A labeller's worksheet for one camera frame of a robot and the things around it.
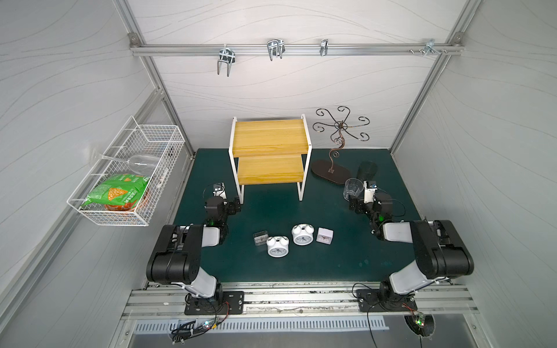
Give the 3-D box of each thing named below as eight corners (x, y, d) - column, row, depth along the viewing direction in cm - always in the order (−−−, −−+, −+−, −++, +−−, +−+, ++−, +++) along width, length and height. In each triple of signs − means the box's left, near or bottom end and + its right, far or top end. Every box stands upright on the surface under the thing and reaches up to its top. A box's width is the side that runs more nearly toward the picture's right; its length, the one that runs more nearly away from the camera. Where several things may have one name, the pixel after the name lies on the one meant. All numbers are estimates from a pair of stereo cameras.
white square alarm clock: (315, 241, 89) (317, 236, 85) (317, 232, 92) (318, 226, 88) (330, 244, 88) (332, 239, 84) (331, 235, 91) (333, 230, 87)
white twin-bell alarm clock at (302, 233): (291, 245, 88) (292, 235, 81) (291, 233, 91) (291, 223, 84) (312, 245, 88) (314, 235, 81) (311, 234, 91) (313, 223, 84)
